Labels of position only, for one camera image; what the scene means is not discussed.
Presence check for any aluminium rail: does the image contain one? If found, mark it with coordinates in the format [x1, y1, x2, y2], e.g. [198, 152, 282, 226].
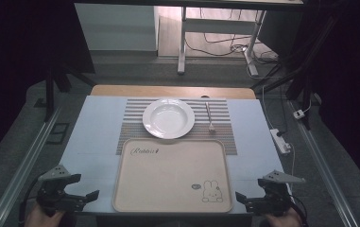
[288, 99, 360, 227]
[0, 105, 64, 227]

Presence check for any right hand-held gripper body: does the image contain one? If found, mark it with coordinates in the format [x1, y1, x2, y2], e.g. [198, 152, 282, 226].
[245, 169, 307, 218]

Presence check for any person's left hand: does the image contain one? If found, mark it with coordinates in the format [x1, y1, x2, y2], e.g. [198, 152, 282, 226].
[24, 202, 67, 227]

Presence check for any black stand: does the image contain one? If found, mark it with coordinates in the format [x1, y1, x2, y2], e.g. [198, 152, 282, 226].
[250, 13, 341, 131]
[43, 61, 97, 123]

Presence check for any white desk frame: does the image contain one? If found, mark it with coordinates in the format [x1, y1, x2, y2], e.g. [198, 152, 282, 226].
[176, 5, 268, 78]

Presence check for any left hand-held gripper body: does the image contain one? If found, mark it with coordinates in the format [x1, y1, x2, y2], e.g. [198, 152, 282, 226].
[35, 164, 87, 218]

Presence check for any silver fork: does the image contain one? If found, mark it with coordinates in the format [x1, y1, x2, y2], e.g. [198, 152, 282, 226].
[204, 100, 216, 133]

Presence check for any white cabinet panel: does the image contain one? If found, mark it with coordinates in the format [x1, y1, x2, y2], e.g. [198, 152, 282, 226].
[74, 3, 161, 53]

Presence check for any person's right hand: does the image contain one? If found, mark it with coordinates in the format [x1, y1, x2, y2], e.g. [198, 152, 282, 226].
[263, 207, 303, 227]

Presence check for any black floor socket frame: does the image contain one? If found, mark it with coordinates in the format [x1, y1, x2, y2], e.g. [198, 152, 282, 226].
[45, 122, 71, 146]

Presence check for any tangle of floor cables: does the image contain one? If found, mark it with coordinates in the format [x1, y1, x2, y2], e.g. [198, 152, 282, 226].
[183, 8, 280, 65]

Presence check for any white power cable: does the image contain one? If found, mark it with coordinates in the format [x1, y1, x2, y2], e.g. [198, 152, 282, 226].
[288, 142, 297, 178]

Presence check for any striped woven placemat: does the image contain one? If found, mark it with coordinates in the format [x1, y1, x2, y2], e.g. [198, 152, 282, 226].
[114, 97, 239, 156]

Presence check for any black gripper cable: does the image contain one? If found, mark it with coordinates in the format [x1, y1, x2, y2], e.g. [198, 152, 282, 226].
[17, 178, 44, 227]
[289, 193, 310, 227]

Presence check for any beige tray with rabbit print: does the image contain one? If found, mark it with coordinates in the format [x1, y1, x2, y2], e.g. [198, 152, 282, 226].
[111, 137, 235, 215]

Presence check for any white power strip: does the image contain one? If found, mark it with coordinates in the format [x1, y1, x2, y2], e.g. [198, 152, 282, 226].
[268, 128, 292, 156]

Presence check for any white deep plate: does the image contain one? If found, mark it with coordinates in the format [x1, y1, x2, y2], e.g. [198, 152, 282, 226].
[142, 96, 197, 140]

